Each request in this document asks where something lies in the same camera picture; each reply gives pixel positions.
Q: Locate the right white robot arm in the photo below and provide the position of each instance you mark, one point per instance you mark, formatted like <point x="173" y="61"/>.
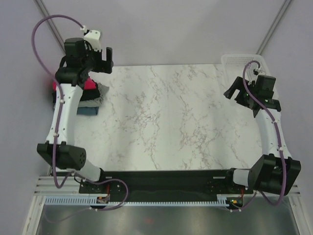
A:
<point x="275" y="171"/>

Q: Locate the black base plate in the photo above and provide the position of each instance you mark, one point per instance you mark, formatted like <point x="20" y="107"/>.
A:
<point x="165" y="185"/>

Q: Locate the white slotted cable duct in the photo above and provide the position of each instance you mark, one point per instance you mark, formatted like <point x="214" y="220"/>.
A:
<point x="97" y="201"/>

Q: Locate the aluminium frame post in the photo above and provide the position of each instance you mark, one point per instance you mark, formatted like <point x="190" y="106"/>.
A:
<point x="274" y="25"/>
<point x="48" y="19"/>

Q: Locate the folded blue t shirt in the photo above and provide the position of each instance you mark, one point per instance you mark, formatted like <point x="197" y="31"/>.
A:
<point x="88" y="111"/>

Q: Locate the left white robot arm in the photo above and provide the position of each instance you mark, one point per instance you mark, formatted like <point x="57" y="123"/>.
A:
<point x="59" y="150"/>

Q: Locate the white plastic basket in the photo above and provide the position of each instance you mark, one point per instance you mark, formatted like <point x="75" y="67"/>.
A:
<point x="234" y="64"/>

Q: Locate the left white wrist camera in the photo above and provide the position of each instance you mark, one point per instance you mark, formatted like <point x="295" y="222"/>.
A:
<point x="93" y="37"/>

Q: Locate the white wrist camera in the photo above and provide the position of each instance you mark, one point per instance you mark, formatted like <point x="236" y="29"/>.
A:
<point x="93" y="37"/>
<point x="256" y="73"/>

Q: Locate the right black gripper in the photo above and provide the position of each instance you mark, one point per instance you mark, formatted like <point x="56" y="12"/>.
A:
<point x="237" y="84"/>

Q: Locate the left aluminium frame post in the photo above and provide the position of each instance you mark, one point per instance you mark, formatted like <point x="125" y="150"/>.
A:
<point x="48" y="19"/>

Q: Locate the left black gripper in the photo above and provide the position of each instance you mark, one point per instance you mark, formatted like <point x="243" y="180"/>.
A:
<point x="102" y="66"/>

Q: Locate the folded black t shirt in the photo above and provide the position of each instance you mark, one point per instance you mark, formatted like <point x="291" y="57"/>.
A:
<point x="84" y="95"/>

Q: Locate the right aluminium frame post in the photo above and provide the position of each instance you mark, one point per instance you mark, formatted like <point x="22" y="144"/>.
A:
<point x="274" y="25"/>

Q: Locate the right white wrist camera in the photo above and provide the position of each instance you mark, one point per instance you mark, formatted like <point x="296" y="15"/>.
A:
<point x="256" y="73"/>

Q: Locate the red t shirt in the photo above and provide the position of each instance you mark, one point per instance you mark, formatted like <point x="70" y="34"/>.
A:
<point x="89" y="85"/>

